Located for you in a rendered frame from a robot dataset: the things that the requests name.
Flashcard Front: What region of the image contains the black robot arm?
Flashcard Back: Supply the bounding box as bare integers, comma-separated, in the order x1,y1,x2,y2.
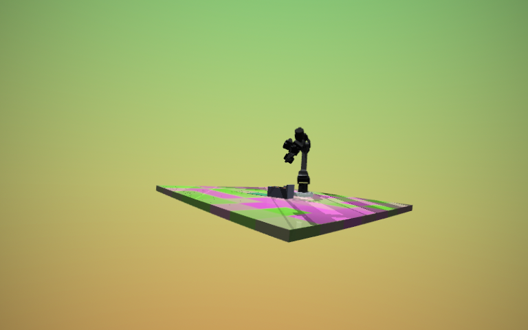
283,127,311,193

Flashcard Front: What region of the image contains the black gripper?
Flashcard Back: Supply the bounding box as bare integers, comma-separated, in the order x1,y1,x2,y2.
284,140,303,164

